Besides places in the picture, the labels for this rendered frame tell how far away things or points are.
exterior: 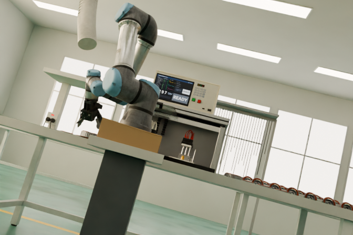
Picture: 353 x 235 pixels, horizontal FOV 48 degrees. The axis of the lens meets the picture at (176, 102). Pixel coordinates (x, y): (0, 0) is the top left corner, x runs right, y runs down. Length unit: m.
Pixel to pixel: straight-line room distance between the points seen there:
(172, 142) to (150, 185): 6.23
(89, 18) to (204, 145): 1.63
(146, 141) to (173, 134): 0.95
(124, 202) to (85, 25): 2.14
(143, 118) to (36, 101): 8.07
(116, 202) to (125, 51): 0.67
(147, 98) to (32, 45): 8.51
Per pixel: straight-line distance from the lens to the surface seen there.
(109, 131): 1.73
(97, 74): 2.10
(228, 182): 2.13
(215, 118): 2.52
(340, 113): 9.42
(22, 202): 3.35
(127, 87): 1.74
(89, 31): 3.53
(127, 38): 1.91
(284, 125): 9.06
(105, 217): 1.74
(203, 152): 2.64
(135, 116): 1.76
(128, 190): 1.72
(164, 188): 8.82
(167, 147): 2.65
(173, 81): 2.60
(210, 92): 2.58
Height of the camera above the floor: 0.67
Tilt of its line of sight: 10 degrees up
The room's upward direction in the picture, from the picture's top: 15 degrees clockwise
